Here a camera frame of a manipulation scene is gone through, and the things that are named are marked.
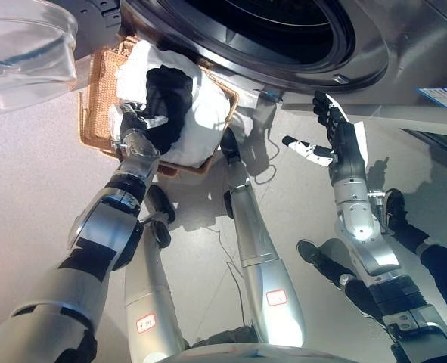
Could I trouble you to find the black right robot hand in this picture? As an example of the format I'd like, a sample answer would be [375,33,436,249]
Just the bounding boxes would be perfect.
[281,90,370,182]

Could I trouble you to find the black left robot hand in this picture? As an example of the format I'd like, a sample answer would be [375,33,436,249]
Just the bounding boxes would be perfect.
[117,101,170,136]

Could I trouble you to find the black garment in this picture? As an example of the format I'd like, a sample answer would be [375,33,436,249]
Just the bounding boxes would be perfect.
[141,64,196,154]

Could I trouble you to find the brown wicker laundry basket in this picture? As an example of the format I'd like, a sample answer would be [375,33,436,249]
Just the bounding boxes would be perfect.
[78,36,241,177]

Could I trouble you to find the grey front-load washing machine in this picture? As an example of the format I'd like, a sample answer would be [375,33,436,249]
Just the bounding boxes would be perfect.
[75,0,447,128]

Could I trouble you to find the white cloth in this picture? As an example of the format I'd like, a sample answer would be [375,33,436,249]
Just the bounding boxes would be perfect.
[108,39,232,167]

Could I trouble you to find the black person shoe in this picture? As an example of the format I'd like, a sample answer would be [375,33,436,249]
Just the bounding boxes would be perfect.
[383,188,430,253]
[297,238,355,290]

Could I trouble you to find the small grey box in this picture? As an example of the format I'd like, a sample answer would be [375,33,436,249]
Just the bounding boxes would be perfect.
[253,93,281,132]

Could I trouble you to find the black right robot foot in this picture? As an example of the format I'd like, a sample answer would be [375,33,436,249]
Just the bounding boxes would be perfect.
[220,127,244,165]

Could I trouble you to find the blue white QR label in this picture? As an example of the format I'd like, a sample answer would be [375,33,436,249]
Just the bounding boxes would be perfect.
[414,86,447,106]

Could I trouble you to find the round glass washer door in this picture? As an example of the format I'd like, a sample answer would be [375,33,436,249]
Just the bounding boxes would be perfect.
[0,0,123,119]

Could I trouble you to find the silver right robot leg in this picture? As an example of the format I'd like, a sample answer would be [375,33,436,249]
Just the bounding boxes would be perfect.
[222,158,308,347]

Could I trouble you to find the silver robot leg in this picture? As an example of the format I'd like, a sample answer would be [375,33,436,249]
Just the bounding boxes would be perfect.
[123,222,188,360]
[222,158,308,347]

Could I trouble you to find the black trouser leg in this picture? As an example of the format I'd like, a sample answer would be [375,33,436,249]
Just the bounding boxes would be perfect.
[341,275,389,326]

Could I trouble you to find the silver left robot leg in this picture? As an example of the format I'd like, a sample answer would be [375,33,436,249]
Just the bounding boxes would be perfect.
[123,222,188,360]

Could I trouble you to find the black floor cable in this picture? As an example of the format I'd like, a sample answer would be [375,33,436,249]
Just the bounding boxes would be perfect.
[250,124,281,186]

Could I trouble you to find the black metal floor frame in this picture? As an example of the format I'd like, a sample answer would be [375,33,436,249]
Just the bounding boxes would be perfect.
[399,127,447,153]

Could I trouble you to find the thin floor cable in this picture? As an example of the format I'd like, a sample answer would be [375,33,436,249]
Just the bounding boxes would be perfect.
[211,225,249,334]

